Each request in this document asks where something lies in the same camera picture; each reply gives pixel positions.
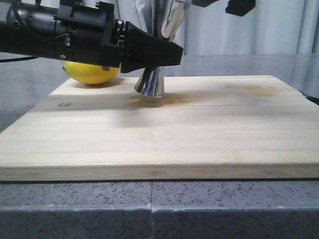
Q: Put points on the steel double jigger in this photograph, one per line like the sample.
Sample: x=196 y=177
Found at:
x=167 y=17

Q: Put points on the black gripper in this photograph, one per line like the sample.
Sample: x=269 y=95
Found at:
x=94 y=36
x=234 y=7

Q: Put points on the yellow lemon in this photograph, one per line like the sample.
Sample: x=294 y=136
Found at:
x=90 y=74

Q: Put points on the black board handle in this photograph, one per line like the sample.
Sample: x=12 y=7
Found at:
x=311 y=98

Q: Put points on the grey curtain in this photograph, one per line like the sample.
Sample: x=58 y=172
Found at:
x=272 y=27

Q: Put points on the wooden cutting board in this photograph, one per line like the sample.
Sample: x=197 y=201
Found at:
x=204 y=128

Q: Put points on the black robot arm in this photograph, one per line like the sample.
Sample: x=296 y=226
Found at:
x=31 y=29

